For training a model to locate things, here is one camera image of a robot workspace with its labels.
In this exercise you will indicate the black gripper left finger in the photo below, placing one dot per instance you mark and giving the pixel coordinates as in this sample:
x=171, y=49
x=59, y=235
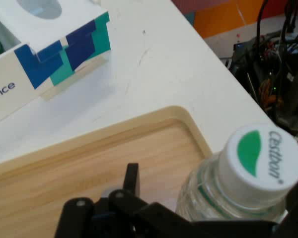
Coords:
x=129, y=213

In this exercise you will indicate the bamboo wooden tray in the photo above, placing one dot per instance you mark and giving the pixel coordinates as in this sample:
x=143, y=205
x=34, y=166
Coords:
x=64, y=173

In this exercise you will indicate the white blue cardboard box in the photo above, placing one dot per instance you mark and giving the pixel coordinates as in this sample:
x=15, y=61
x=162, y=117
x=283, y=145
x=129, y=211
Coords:
x=39, y=27

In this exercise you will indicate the teal foam mat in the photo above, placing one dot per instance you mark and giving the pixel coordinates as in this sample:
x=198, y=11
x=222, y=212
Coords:
x=189, y=18

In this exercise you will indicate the orange foam mat piece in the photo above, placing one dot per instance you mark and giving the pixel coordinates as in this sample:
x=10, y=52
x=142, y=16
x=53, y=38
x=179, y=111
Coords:
x=221, y=19

